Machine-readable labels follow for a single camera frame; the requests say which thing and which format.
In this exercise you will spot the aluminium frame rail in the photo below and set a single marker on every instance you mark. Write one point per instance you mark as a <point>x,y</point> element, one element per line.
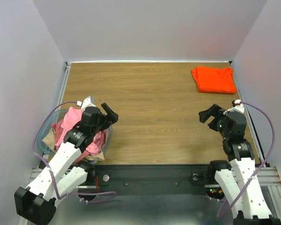
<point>36,171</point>

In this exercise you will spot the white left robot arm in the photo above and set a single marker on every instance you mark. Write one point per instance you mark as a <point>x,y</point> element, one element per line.
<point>38,201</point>

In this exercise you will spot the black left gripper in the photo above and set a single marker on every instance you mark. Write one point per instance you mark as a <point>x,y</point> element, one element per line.
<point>112,116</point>

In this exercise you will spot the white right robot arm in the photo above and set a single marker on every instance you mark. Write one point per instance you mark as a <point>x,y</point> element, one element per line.
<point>237,177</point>

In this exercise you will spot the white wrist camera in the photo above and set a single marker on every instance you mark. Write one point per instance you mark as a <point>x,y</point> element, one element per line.
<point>87,102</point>
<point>237,106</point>

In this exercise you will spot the clear plastic basket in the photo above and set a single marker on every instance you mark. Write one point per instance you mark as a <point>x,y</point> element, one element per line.
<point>55,118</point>

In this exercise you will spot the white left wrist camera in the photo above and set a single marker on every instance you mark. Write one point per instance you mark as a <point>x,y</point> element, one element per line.
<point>87,102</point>

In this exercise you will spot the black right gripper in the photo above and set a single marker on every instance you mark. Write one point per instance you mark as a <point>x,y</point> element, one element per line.
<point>215,120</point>

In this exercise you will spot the pink t shirt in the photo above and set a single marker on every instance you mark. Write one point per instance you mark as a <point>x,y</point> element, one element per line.
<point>64,125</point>

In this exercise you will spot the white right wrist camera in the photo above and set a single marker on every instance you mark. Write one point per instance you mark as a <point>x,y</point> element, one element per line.
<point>237,106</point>

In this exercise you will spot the orange t shirt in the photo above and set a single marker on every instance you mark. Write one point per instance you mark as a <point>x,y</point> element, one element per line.
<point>214,80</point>

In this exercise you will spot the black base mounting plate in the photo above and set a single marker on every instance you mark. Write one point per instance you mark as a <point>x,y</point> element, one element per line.
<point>150,180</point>

